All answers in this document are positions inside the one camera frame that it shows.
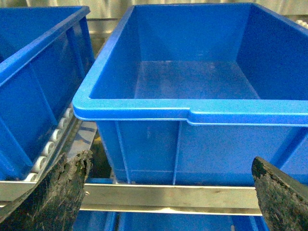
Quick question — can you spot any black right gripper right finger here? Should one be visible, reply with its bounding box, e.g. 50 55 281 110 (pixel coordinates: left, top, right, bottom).
251 156 308 231

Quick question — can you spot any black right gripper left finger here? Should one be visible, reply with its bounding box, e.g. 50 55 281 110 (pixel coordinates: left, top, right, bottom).
0 151 92 231

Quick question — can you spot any blue bin with buttons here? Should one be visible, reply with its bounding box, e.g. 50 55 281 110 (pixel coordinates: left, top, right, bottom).
0 6 94 180

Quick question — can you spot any lower shelf blue bin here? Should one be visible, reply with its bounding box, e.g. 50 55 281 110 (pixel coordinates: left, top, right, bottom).
73 210 269 231

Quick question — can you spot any white roller track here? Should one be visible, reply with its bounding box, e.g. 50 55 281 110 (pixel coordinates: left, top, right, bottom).
23 105 74 182

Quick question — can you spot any empty blue plastic bin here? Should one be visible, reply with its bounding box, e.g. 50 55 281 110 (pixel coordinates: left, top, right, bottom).
73 3 308 186

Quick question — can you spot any metal rack front rail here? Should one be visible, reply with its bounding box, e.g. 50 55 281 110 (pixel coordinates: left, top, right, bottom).
0 180 263 217

